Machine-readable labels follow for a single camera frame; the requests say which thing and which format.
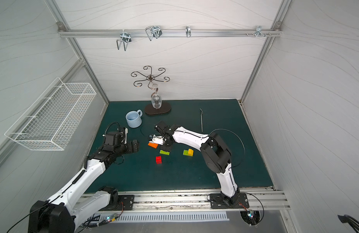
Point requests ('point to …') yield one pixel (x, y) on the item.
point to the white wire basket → (50, 122)
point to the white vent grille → (171, 216)
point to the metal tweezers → (201, 119)
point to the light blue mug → (134, 118)
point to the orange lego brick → (153, 145)
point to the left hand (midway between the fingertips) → (132, 143)
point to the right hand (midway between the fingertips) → (165, 143)
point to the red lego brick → (158, 159)
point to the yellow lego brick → (190, 152)
